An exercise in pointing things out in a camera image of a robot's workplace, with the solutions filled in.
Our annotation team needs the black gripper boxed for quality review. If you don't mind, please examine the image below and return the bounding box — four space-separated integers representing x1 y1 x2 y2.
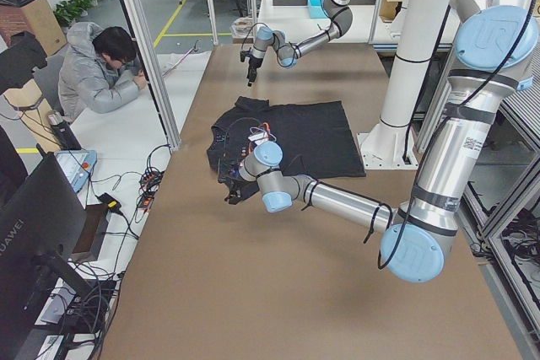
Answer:
218 160 253 205
240 50 262 87

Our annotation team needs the black t-shirt with print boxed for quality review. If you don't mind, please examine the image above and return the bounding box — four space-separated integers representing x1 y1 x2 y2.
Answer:
207 96 366 179

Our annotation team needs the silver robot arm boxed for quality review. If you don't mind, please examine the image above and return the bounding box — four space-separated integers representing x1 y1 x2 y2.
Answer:
219 0 539 282
240 0 354 86

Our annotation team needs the blue plastic bin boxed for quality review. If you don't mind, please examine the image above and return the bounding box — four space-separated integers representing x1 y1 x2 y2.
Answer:
307 0 330 19

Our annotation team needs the person in grey jacket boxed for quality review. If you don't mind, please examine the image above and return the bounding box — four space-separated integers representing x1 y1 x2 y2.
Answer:
58 22 147 122

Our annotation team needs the blue grey teach pendant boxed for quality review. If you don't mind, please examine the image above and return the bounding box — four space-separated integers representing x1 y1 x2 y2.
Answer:
54 149 97 192

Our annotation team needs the black Huawei monitor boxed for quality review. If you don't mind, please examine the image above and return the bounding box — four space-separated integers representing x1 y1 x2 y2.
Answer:
1 153 90 343

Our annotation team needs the cardboard box with black bag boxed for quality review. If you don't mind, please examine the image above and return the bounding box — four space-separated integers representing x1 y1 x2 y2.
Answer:
1 0 67 56

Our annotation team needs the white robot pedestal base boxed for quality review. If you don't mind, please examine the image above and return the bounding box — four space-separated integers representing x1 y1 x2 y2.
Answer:
360 0 449 169

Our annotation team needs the aluminium frame post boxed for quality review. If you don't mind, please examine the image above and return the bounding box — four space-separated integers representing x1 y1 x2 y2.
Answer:
121 0 181 151

